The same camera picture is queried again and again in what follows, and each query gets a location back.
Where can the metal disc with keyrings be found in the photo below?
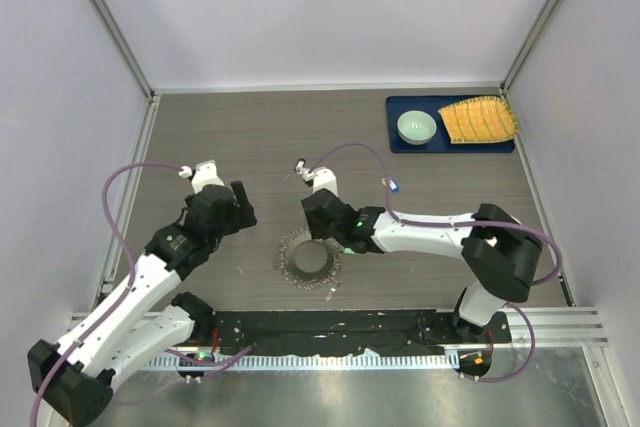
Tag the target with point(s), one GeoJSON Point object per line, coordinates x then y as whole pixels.
{"type": "Point", "coordinates": [307, 263]}

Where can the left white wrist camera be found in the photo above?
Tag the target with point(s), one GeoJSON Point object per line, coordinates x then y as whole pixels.
{"type": "Point", "coordinates": [202, 175]}

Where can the yellow woven cloth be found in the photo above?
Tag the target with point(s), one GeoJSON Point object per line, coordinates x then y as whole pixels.
{"type": "Point", "coordinates": [480, 120]}

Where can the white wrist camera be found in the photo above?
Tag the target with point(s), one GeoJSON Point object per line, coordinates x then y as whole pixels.
{"type": "Point", "coordinates": [202, 175]}
{"type": "Point", "coordinates": [321, 178]}

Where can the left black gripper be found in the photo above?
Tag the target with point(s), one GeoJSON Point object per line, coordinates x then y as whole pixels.
{"type": "Point", "coordinates": [243, 215]}

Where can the blue tray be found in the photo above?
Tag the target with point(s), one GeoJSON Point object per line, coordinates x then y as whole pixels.
{"type": "Point", "coordinates": [440, 143]}

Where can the right aluminium frame rail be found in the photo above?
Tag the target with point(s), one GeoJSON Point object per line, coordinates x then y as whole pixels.
{"type": "Point", "coordinates": [546, 85]}

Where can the key with black tag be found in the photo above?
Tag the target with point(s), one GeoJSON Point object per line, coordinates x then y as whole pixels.
{"type": "Point", "coordinates": [300, 167]}

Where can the front aluminium frame rail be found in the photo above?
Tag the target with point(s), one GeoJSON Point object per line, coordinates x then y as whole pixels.
{"type": "Point", "coordinates": [561, 327]}

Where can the aluminium frame rail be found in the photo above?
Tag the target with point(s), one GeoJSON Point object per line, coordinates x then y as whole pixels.
{"type": "Point", "coordinates": [561, 327]}
{"type": "Point", "coordinates": [129, 182]}
{"type": "Point", "coordinates": [546, 85]}

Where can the left aluminium frame rail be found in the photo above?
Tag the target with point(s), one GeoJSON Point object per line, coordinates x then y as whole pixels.
{"type": "Point", "coordinates": [129, 182]}

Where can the key with blue tag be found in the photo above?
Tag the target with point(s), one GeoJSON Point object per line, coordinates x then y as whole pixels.
{"type": "Point", "coordinates": [390, 184]}

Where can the white cable duct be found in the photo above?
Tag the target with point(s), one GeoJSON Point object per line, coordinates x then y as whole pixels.
{"type": "Point", "coordinates": [367, 361]}

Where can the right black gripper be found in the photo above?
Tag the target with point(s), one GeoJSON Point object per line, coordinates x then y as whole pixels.
{"type": "Point", "coordinates": [318, 230]}

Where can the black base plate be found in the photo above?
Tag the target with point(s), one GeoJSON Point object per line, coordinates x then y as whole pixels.
{"type": "Point", "coordinates": [340, 333]}

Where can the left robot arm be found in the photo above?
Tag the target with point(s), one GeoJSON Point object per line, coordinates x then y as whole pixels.
{"type": "Point", "coordinates": [78, 375]}

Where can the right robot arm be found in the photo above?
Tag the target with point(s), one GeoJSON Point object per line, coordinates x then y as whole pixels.
{"type": "Point", "coordinates": [501, 254]}

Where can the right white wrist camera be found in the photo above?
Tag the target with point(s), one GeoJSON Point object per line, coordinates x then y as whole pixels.
{"type": "Point", "coordinates": [321, 178]}

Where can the pale green bowl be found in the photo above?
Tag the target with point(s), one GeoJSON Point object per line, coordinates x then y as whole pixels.
{"type": "Point", "coordinates": [416, 127]}

